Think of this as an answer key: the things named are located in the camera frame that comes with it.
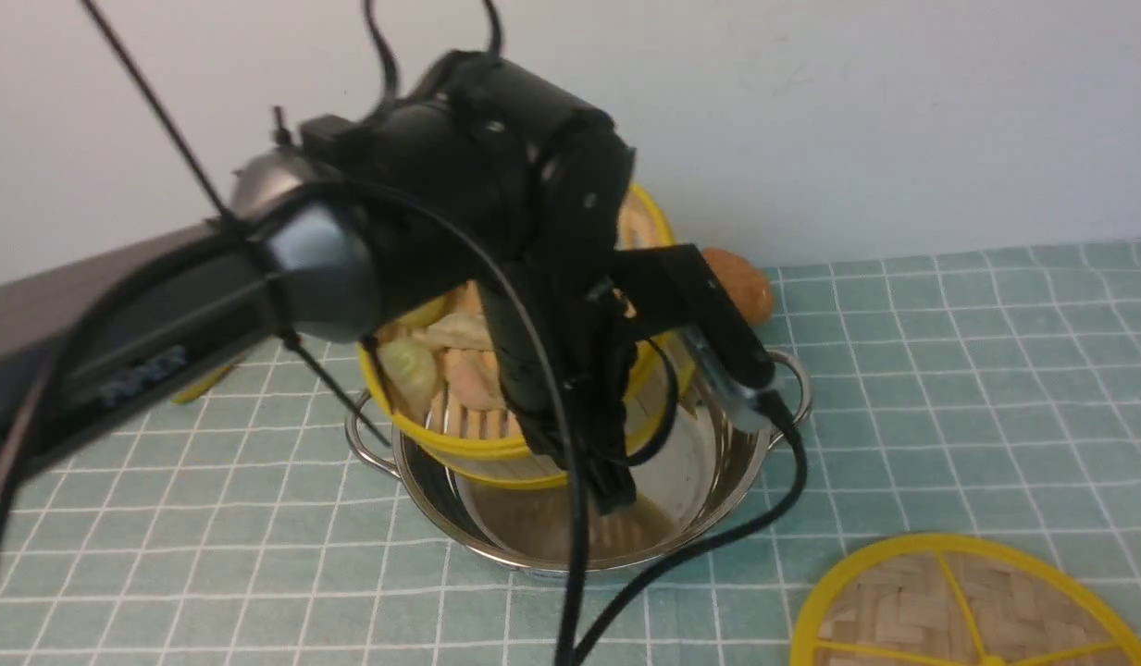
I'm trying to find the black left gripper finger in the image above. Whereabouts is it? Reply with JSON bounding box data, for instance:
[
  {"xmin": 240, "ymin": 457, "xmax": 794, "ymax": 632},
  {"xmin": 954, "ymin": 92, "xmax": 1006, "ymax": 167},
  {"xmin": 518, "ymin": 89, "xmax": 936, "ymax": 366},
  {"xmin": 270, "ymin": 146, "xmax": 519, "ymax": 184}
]
[{"xmin": 584, "ymin": 436, "xmax": 638, "ymax": 517}]

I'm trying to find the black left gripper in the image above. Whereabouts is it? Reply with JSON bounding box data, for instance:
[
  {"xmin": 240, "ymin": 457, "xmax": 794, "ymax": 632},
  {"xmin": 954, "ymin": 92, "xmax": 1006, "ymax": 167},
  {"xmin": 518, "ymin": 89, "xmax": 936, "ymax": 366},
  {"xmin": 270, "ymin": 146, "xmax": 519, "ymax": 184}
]
[{"xmin": 298, "ymin": 51, "xmax": 637, "ymax": 473}]

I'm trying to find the yellow-rimmed bamboo steamer basket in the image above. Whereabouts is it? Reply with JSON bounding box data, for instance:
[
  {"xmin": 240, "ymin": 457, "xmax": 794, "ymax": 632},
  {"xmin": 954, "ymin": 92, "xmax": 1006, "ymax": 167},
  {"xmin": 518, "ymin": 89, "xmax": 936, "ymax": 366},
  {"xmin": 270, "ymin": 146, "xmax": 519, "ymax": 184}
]
[{"xmin": 358, "ymin": 185, "xmax": 694, "ymax": 490}]

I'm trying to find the woven bamboo steamer lid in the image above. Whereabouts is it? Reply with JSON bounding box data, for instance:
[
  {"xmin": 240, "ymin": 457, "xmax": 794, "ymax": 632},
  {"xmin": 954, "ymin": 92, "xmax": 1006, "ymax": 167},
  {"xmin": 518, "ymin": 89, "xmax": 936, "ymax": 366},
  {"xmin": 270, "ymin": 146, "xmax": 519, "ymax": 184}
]
[{"xmin": 788, "ymin": 534, "xmax": 1141, "ymax": 665}]

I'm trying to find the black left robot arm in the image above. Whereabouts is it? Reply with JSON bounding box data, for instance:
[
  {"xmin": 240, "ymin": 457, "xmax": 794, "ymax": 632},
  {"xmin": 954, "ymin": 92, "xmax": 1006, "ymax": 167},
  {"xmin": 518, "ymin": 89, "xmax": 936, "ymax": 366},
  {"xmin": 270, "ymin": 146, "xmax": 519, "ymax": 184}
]
[{"xmin": 0, "ymin": 51, "xmax": 636, "ymax": 513}]

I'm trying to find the stainless steel pot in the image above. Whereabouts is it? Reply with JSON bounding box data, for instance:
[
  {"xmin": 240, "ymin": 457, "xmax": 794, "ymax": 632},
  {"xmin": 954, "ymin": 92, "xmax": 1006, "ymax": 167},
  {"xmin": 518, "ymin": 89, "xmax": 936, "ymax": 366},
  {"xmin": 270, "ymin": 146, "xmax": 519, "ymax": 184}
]
[{"xmin": 345, "ymin": 377, "xmax": 783, "ymax": 579}]

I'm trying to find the pale cream dumpling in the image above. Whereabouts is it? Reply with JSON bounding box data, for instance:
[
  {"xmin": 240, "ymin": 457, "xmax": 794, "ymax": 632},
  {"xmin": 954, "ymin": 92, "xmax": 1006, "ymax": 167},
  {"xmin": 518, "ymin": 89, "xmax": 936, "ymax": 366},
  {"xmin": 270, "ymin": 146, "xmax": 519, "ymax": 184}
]
[{"xmin": 411, "ymin": 311, "xmax": 494, "ymax": 352}]

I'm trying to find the pink dumpling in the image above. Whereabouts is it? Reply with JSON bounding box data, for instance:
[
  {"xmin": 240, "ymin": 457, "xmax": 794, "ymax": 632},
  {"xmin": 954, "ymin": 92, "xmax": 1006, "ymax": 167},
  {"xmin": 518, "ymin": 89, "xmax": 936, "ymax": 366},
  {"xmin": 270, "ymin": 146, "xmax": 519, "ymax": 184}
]
[{"xmin": 443, "ymin": 349, "xmax": 505, "ymax": 412}]

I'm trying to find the green dumpling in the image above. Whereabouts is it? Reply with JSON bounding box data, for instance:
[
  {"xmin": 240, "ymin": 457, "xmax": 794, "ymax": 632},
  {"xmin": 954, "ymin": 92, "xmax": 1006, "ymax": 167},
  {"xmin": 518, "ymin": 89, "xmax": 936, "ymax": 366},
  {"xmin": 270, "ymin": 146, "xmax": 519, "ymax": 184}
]
[{"xmin": 377, "ymin": 338, "xmax": 440, "ymax": 420}]

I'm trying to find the brown potato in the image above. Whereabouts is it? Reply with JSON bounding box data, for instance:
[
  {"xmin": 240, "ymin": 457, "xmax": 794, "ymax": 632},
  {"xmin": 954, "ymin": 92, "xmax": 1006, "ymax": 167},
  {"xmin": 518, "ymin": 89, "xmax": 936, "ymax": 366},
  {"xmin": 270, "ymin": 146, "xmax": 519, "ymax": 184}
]
[{"xmin": 702, "ymin": 246, "xmax": 775, "ymax": 326}]

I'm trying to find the yellow plastic banana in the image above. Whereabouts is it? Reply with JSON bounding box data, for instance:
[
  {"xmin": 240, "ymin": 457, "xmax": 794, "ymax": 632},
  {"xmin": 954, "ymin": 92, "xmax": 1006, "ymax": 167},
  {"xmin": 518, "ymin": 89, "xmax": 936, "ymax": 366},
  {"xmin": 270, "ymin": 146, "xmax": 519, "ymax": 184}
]
[{"xmin": 169, "ymin": 363, "xmax": 237, "ymax": 405}]

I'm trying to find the green checkered tablecloth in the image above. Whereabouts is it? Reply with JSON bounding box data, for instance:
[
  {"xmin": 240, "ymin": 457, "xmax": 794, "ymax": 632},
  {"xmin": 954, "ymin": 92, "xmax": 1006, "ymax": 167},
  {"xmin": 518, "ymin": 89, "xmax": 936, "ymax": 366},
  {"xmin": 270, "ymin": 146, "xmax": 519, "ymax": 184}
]
[{"xmin": 0, "ymin": 243, "xmax": 1141, "ymax": 665}]

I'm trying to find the black cable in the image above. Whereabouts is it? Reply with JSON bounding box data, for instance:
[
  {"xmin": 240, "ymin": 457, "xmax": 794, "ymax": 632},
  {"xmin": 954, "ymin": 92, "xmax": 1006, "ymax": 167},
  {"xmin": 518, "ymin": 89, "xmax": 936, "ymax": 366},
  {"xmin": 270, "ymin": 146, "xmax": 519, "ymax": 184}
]
[{"xmin": 283, "ymin": 180, "xmax": 809, "ymax": 666}]

